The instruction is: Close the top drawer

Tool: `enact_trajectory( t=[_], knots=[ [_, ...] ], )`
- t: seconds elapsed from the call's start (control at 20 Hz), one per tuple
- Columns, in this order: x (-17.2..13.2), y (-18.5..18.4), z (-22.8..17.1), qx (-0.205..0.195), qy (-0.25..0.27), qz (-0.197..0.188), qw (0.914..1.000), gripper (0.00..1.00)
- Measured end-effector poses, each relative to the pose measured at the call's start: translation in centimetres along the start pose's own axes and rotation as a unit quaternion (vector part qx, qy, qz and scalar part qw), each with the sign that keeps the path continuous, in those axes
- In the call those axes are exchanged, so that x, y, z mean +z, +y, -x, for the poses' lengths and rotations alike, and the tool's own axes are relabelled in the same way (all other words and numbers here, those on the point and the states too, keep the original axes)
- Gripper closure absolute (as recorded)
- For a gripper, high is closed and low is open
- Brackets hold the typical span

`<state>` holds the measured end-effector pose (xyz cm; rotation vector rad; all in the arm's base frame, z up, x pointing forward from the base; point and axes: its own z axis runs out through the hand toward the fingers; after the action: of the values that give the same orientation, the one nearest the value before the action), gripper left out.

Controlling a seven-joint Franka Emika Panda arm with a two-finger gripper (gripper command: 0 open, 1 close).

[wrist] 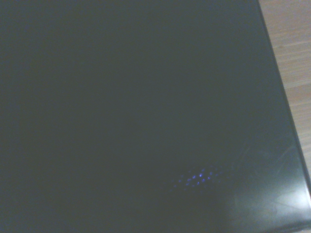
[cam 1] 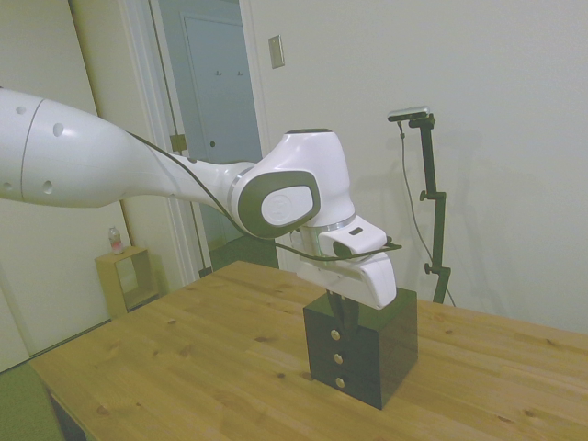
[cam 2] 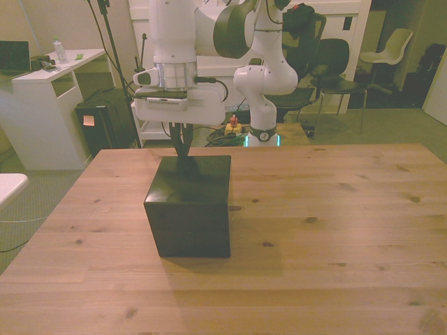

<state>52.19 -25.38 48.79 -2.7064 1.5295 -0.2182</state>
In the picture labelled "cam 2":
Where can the green floor bag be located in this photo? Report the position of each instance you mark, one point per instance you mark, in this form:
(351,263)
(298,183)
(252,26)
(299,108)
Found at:
(237,109)

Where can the black bag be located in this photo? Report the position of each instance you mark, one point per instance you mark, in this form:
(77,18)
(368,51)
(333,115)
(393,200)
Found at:
(433,63)

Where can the red emergency stop button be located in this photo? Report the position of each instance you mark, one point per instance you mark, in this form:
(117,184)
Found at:
(234,122)

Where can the black computer case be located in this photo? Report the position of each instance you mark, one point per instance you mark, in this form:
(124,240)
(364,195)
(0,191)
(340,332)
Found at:
(104,122)

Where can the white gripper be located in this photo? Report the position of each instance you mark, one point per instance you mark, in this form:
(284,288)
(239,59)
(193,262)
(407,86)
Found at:
(206,108)

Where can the dark gadget on desk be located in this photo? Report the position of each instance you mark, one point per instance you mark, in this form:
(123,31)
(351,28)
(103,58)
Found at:
(40,63)

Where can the black drawer cabinet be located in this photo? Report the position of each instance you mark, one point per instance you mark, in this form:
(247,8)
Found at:
(192,206)

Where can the white side table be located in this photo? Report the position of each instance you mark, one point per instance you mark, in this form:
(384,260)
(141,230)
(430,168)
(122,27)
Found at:
(153,130)

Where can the clear plastic bottle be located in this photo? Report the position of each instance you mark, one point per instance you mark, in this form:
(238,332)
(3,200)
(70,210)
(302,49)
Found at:
(60,50)

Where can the black laptop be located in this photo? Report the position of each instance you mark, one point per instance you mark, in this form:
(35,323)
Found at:
(14,56)

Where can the white rounded table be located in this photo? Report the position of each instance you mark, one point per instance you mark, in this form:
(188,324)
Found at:
(10,185)

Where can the white shell chair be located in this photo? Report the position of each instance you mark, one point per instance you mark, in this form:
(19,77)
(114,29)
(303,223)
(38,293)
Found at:
(391,49)

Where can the black office chair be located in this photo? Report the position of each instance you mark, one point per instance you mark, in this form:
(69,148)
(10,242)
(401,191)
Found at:
(307,42)

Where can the white desk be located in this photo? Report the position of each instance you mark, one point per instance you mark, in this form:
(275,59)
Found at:
(38,115)

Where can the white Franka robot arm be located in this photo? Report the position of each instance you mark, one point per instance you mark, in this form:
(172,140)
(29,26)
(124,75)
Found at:
(174,35)

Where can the black microphone stand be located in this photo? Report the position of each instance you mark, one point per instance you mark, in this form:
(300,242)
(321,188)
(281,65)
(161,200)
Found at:
(143,52)

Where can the wooden robot pedestal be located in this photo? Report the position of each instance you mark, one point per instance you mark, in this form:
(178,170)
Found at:
(293,132)

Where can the black tripod stand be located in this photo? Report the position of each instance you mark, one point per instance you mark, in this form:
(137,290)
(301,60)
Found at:
(112,45)

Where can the green sticky note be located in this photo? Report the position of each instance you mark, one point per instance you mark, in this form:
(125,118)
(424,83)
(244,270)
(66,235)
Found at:
(79,56)

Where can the black shell chair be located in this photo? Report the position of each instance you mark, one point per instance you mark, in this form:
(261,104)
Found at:
(344,83)

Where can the black wall plate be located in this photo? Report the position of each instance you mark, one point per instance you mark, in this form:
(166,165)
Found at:
(348,23)

